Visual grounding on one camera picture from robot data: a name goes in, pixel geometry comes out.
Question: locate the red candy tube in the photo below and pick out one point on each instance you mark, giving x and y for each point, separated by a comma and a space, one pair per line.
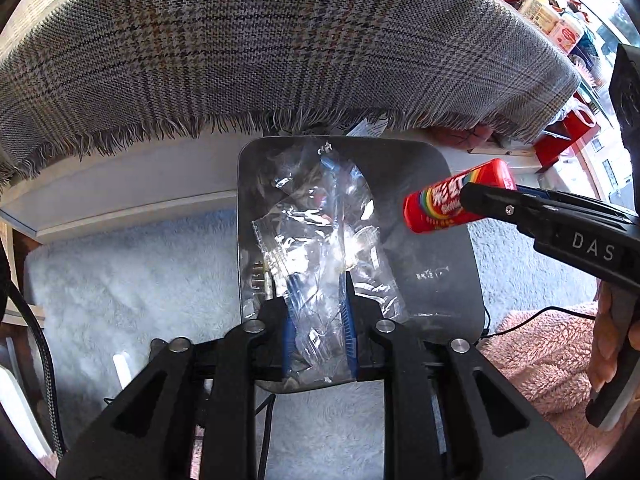
438, 206

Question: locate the pink fluffy rug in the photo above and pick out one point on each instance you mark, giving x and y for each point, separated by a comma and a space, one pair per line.
545, 356

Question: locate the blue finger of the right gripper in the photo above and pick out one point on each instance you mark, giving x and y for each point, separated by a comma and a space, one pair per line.
506, 205
540, 191

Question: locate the white bottle pink label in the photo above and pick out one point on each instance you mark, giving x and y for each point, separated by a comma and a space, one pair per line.
566, 34

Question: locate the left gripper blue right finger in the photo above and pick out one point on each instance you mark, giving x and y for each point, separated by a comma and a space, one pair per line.
348, 323

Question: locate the clear plastic wrapper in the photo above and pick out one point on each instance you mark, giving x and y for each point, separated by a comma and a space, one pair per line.
325, 224

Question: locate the person's right hand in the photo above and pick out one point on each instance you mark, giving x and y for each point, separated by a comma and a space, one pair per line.
605, 342

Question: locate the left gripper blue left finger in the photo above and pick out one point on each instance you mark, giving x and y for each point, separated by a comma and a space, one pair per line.
294, 300

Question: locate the grey plaid tablecloth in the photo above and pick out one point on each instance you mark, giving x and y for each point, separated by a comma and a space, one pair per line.
82, 77

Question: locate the black trash bin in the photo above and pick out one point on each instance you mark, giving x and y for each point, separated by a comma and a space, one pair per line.
436, 273

